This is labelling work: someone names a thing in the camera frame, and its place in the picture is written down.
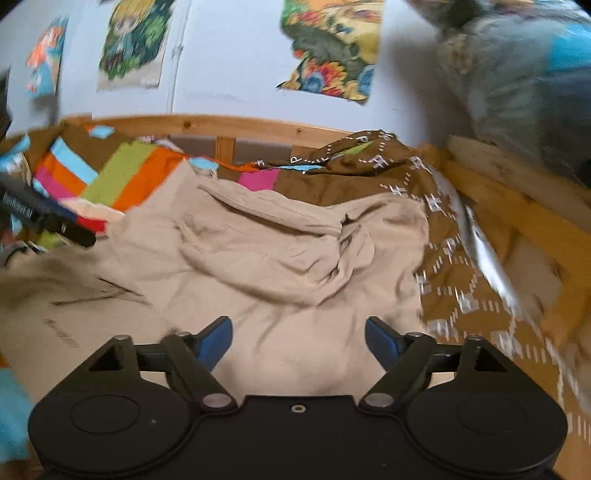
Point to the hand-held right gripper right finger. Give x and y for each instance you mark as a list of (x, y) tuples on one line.
[(381, 342)]

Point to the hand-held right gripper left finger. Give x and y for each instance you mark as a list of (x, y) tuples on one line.
[(214, 342)]

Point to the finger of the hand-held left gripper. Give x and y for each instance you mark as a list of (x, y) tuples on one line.
[(69, 229)]

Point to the beige hooded zip jacket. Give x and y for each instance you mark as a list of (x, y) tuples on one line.
[(277, 277)]

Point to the brown patchwork blanket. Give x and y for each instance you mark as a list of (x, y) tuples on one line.
[(461, 277)]

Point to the shiny silver strip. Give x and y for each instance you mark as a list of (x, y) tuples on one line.
[(482, 247)]

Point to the small curled cartoon poster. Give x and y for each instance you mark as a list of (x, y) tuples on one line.
[(46, 57)]

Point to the blond character cartoon poster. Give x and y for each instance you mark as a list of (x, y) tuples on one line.
[(134, 46)]

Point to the plastic bag of bedding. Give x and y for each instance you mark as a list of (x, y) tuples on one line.
[(517, 78)]

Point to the farm landscape drawing poster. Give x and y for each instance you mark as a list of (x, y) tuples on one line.
[(332, 46)]

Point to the wooden bed frame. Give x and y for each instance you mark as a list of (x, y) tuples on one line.
[(508, 203)]

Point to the white wall pipe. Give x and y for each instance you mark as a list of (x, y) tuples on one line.
[(179, 60)]

